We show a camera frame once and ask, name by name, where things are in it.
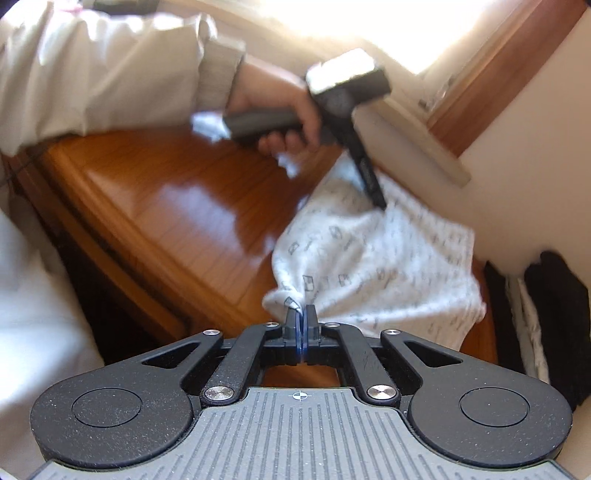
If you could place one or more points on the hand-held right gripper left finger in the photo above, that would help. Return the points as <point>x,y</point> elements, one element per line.
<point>293,334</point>

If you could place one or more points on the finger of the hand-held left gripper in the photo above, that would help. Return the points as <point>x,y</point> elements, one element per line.
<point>369,180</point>

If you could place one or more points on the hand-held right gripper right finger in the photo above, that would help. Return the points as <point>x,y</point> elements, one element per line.
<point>311,334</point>

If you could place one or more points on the white printed pajama pants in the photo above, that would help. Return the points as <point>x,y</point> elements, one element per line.
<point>369,258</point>

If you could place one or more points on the person's left forearm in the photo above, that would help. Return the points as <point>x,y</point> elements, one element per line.
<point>115,69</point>

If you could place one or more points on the folded black clothes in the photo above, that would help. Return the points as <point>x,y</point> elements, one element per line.
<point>554,314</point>

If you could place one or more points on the person's left hand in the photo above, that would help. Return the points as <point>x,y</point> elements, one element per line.
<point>277,92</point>

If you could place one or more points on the cream window sill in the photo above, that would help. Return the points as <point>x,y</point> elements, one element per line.
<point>434,147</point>

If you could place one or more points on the white framed window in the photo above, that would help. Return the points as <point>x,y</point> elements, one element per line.
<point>392,27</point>

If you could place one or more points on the wooden window trim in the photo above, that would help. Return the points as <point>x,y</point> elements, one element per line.
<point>498,69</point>

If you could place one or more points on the flat black cloth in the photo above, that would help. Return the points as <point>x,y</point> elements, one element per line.
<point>501,314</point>

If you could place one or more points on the folded white printed garment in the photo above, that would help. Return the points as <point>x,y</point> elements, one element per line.
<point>531,332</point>

